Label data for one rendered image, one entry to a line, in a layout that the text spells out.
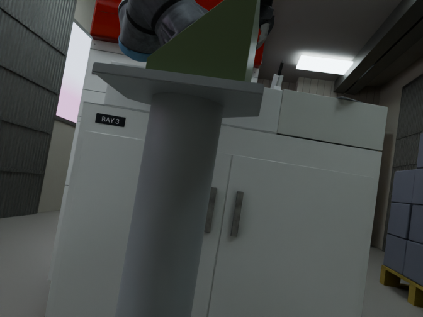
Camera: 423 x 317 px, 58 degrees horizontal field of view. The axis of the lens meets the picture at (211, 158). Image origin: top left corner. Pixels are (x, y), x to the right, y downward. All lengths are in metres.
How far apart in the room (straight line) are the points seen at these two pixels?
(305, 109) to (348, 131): 0.15
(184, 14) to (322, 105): 0.61
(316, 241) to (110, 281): 0.65
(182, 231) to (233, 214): 0.44
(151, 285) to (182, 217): 0.14
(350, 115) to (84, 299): 1.00
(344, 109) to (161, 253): 0.79
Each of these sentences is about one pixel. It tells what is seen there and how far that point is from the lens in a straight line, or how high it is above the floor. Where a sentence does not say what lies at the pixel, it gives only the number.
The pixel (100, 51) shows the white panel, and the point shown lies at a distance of 1.96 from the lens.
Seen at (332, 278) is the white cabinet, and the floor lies 0.39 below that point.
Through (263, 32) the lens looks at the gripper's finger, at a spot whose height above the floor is 1.15.
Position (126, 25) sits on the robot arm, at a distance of 1.02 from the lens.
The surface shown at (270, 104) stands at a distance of 1.25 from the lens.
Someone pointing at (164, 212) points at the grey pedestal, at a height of 0.56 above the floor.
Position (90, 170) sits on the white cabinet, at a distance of 1.23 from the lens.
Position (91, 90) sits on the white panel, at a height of 0.97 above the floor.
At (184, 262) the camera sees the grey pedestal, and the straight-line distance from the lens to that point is 0.80.
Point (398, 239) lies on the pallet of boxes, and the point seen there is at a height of 0.41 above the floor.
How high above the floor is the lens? 0.63
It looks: 4 degrees up
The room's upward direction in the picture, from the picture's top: 9 degrees clockwise
